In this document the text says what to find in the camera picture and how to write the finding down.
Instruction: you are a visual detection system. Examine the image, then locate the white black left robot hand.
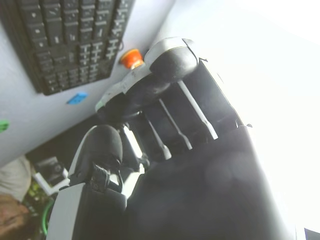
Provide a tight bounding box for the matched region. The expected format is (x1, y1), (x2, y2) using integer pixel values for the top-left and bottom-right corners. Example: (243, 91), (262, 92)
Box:
(46, 36), (296, 240)

